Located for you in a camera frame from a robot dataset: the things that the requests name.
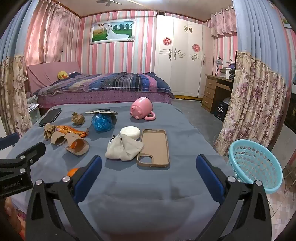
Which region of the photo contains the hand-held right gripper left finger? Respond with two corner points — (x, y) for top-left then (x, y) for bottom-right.
(25, 155), (103, 241)

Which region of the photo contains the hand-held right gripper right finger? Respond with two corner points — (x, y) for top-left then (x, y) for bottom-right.
(196, 154), (272, 241)

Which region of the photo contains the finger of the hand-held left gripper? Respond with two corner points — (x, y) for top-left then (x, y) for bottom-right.
(0, 133), (19, 150)
(0, 142), (46, 178)

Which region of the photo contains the brown paper scrap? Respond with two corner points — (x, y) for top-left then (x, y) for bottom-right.
(44, 123), (56, 141)

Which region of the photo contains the cardboard tube piece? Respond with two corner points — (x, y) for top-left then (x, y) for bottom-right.
(64, 134), (90, 156)

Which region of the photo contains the white cloth bag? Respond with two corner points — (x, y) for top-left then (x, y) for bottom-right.
(105, 134), (144, 162)

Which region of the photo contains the orange snack wrapper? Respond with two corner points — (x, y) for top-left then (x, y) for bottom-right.
(55, 125), (90, 139)

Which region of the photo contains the light blue plastic basket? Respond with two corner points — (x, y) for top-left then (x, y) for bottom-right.
(228, 140), (283, 195)

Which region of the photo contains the blue plastic cover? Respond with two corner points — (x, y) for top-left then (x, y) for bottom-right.
(91, 114), (114, 133)

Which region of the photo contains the brown paper ball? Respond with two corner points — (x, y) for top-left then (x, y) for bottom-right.
(71, 112), (85, 126)

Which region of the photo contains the white round puck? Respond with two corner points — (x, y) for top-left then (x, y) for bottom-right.
(120, 126), (141, 141)

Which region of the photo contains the dark patterned paper wrapper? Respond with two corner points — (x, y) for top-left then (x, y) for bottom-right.
(85, 109), (118, 119)

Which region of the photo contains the person's left hand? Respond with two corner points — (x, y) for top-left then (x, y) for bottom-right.
(0, 198), (22, 241)

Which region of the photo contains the black smartphone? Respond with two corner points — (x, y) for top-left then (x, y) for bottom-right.
(39, 108), (62, 127)

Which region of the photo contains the blue floral curtain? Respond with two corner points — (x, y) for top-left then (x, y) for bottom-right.
(214, 0), (296, 157)
(0, 0), (32, 137)

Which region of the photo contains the grey blue table cloth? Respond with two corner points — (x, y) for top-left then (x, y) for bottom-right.
(5, 101), (234, 241)

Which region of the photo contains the tan phone case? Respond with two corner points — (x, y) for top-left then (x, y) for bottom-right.
(136, 129), (171, 169)

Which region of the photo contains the black box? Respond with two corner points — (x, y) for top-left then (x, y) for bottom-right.
(214, 97), (230, 122)

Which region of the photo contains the pink bed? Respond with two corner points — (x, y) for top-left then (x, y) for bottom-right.
(26, 61), (176, 109)

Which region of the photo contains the wooden desk with drawers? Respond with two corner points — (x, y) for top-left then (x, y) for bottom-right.
(201, 74), (234, 114)

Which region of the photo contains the pink pig mug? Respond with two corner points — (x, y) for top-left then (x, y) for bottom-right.
(130, 97), (156, 121)

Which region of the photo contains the striped purple quilt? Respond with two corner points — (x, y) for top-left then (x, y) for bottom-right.
(33, 71), (175, 99)

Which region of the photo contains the white storage box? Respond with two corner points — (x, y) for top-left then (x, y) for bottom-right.
(220, 66), (234, 80)

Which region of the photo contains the white wardrobe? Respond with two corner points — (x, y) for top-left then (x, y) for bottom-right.
(154, 14), (214, 98)

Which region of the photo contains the pink window curtain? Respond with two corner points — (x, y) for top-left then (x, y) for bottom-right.
(23, 0), (80, 68)

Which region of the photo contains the desk lamp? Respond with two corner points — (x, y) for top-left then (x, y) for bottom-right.
(214, 57), (223, 76)

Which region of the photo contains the pink floral valance curtain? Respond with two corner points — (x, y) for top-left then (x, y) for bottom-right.
(210, 6), (238, 37)

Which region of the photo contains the ceiling fan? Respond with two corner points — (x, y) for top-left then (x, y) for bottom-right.
(96, 0), (124, 7)

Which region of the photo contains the framed wall picture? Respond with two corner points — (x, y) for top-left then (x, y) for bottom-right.
(89, 19), (136, 45)

